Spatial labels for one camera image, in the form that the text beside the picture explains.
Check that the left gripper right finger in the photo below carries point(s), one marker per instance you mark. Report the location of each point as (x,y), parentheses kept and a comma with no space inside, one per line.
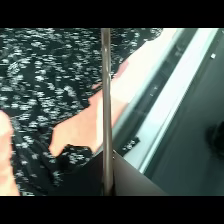
(131,181)

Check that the metal clothes hanger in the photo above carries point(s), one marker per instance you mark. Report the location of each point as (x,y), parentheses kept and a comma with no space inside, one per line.
(106,100)

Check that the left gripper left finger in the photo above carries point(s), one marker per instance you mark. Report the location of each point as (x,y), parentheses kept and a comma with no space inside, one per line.
(88,181)

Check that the black white-patterned garment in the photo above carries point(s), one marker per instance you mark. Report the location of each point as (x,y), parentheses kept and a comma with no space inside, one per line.
(43,76)

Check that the silver frame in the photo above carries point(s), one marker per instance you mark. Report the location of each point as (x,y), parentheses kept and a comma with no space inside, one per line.
(173,90)

